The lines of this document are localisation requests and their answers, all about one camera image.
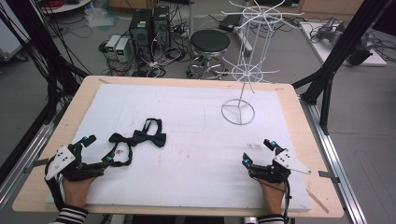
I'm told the clear plastic bag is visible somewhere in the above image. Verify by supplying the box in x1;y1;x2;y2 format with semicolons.
84;7;120;30

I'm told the grey robot device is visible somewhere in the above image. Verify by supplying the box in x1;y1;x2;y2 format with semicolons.
310;16;375;67

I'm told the white foam mat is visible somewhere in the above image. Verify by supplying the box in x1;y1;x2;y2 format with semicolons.
45;83;313;212

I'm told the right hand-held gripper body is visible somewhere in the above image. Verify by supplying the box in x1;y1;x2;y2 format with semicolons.
248;147;313;184

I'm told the black round stool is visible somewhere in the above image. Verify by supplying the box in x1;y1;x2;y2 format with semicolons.
186;29;232;80

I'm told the thin wooden stick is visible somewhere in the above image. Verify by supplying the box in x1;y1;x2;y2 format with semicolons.
305;188;331;215

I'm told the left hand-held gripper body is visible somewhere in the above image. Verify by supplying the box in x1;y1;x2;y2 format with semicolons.
45;143;106;183

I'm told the white round table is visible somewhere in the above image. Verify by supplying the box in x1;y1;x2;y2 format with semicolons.
39;0;93;15

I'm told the white wire display rack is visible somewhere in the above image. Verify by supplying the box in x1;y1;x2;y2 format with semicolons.
214;0;305;126

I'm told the grey metal bracket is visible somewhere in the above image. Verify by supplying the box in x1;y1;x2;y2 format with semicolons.
318;170;341;185
22;158;50;175

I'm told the large black computer tower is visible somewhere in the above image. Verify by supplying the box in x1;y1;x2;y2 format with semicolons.
128;8;154;63

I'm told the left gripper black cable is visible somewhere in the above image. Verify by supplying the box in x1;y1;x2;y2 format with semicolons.
44;158;65;213

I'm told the person's right hand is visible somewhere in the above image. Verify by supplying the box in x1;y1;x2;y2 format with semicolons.
259;178;287;217

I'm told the black metal frame with cables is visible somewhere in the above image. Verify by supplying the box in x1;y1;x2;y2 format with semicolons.
0;0;92;125

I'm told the white bench power supply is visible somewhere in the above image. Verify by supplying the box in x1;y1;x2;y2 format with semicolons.
105;34;122;60
114;36;131;63

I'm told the grey equipment case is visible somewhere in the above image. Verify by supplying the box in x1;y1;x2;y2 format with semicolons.
0;17;31;63

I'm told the tangle of floor cables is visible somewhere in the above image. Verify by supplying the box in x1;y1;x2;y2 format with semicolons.
98;18;194;78

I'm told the person's left hand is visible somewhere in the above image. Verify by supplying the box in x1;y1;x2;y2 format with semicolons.
62;175;96;208

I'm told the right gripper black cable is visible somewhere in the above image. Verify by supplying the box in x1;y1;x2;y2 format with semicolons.
282;181;292;224

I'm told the black metal frame strut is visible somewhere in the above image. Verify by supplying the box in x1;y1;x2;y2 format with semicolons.
291;0;394;136

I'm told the black flat box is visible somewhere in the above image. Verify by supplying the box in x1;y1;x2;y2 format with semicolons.
218;13;243;34

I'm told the slim black computer tower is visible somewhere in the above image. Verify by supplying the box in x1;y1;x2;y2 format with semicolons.
151;5;172;50

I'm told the white low platform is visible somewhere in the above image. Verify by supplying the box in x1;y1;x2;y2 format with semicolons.
299;21;389;68

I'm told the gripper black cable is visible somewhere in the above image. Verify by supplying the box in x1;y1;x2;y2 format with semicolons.
282;181;292;224
44;158;65;213

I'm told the aluminium rail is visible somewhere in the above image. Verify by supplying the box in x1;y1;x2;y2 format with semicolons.
0;121;64;213
299;95;369;224

